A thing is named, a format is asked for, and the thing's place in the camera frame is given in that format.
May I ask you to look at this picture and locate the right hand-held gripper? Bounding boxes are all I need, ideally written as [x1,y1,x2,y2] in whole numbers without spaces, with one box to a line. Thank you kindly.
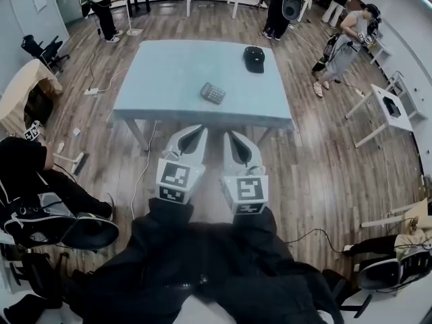
[218,130,269,216]

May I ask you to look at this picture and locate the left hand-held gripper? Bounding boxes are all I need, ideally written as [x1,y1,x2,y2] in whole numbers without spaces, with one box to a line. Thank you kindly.
[155,124,208,205]

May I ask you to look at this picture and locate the black calculator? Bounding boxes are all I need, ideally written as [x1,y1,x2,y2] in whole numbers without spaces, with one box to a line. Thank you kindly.
[200,82,227,106]

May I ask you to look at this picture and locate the person's left forearm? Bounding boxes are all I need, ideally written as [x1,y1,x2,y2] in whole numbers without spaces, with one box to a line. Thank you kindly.
[130,196,195,246]

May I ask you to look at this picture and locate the person's right forearm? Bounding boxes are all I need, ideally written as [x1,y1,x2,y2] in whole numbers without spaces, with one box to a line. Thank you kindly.
[231,207,281,246]

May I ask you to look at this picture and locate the light blue tablecloth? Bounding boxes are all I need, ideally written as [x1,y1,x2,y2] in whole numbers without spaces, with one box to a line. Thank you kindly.
[109,40,294,130]

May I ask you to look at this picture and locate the black cap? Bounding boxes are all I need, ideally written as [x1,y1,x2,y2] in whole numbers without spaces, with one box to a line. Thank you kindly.
[242,45,266,74]

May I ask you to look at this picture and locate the person's black jacket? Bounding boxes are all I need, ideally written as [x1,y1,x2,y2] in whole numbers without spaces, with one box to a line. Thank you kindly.
[63,211,345,324]

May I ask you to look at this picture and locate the white floor stand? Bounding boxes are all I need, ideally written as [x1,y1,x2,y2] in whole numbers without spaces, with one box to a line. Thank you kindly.
[124,0,142,36]

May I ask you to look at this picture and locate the grey shell chair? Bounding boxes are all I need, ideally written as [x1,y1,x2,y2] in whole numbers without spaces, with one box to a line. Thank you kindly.
[0,194,119,251]
[357,248,432,295]

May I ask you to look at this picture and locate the black box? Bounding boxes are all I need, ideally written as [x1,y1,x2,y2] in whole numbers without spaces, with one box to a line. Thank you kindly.
[383,95,402,118]

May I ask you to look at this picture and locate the white side table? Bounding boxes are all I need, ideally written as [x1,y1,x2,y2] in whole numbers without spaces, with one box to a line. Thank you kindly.
[344,83,427,149]

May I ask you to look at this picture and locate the black office chair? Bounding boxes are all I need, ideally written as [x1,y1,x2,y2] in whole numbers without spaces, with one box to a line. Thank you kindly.
[20,34,70,77]
[9,251,88,317]

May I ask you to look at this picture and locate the light wooden arched cabinet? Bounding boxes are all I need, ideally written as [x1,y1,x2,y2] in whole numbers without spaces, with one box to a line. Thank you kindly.
[0,59,63,131]

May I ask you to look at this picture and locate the light wooden table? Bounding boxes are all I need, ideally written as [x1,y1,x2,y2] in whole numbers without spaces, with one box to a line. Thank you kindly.
[360,197,429,229]

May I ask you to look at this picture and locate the white cable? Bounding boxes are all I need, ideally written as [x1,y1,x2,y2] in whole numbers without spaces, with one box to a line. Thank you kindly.
[130,119,159,221]

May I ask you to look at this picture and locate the black cable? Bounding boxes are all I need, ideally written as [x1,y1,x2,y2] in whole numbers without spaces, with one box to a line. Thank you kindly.
[283,227,345,252]

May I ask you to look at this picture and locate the white handled floor brush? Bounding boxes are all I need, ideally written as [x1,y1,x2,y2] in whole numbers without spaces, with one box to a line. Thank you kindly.
[53,152,90,177]

